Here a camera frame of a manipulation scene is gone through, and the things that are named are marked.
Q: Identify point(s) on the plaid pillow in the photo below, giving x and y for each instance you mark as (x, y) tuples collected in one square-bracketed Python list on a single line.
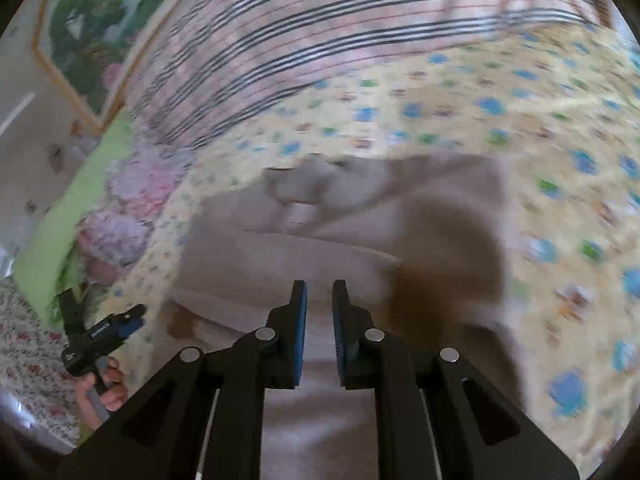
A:
[(310, 35)]

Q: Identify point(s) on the beige knit garment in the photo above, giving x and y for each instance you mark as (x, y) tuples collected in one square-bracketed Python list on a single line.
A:
[(380, 220)]

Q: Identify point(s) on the floral bed sheet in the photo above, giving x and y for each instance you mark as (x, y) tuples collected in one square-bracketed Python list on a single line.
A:
[(30, 360)]

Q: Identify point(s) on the green blanket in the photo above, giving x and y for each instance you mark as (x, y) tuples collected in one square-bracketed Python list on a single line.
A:
[(55, 240)]

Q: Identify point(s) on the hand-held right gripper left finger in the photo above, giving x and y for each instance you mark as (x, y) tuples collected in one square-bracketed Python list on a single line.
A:
[(300, 340)]

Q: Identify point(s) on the gold framed painting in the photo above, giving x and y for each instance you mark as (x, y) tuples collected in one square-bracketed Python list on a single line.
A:
[(95, 20)]

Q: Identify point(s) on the pink cloth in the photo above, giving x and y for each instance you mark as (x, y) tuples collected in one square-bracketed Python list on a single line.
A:
[(107, 272)]

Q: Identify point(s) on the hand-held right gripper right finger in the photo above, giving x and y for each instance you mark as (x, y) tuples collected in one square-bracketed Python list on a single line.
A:
[(340, 345)]

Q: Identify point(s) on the person's left hand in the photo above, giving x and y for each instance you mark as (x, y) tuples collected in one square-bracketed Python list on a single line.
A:
[(117, 385)]

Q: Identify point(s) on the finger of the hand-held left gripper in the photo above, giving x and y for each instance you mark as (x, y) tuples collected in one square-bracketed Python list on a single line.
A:
[(131, 321)]

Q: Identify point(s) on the floral ruffled cloth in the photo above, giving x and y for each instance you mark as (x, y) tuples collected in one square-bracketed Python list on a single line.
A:
[(140, 195)]

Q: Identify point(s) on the yellow bear print blanket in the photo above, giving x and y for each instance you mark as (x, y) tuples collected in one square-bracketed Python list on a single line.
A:
[(550, 125)]

